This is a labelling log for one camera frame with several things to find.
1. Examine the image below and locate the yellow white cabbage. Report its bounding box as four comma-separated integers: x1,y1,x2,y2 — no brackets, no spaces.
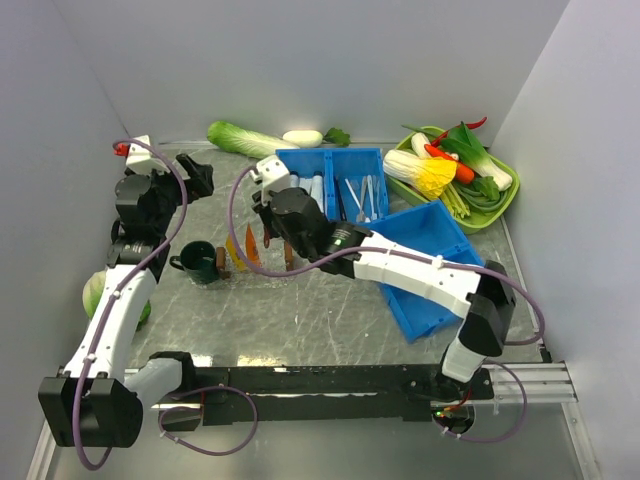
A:
383,149,457,201

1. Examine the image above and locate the blue toiletry double bin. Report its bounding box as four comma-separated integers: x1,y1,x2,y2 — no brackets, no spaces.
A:
276,148,389,223

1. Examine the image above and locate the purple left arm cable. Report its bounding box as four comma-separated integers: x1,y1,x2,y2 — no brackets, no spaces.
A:
71,138,189,471

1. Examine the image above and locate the orange carrot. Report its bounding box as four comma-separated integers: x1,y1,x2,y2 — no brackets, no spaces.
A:
453,161,475,185

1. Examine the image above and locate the green vegetable tray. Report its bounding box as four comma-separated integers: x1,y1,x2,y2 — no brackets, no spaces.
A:
409,121,520,234

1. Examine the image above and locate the red chili pepper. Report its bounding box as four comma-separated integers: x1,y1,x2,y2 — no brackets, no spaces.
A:
431,116,488,147

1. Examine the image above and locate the orange toothpaste tube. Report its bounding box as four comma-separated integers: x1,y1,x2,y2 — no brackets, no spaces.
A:
245,224,262,267

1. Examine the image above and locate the yellow toothpaste tube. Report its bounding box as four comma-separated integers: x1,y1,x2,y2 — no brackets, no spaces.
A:
225,235,247,272

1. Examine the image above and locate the green beans bundle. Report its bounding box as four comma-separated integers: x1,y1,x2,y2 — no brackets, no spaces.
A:
440,183,504,220

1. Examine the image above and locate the white toothbrush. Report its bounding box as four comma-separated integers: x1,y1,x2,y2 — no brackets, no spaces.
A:
344,175,381,223

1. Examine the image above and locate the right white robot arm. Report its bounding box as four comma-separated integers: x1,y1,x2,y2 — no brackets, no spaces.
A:
252,187,516,399

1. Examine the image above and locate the dark green mug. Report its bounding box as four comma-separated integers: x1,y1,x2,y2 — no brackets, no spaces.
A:
169,241,220,285

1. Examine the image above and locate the small green cabbage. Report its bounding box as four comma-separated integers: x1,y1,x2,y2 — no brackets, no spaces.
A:
82,270,152,331

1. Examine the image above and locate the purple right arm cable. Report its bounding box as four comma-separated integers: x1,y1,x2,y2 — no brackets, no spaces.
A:
227,167,546,347

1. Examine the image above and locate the red toothbrush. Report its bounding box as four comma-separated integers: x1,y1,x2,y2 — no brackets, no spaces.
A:
263,225,271,249

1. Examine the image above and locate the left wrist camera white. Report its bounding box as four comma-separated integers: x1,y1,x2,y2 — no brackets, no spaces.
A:
113,142,170,175

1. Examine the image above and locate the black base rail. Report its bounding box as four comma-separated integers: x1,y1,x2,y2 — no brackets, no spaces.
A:
134,363,496,426

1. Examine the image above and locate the white radish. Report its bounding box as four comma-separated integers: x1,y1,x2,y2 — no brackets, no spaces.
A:
282,130,324,148

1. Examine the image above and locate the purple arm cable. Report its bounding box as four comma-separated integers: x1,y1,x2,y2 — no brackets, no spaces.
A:
227,167,546,347
71,138,189,471

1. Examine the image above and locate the bok choy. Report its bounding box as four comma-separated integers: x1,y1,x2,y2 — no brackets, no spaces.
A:
440,123,513,192

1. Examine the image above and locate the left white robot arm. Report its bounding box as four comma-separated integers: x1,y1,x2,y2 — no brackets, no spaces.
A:
38,154,214,448

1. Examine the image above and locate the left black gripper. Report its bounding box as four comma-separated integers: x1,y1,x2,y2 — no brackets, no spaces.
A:
139,153,212,233

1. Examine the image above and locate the long green napa cabbage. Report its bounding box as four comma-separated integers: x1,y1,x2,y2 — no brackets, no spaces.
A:
207,121,298,160

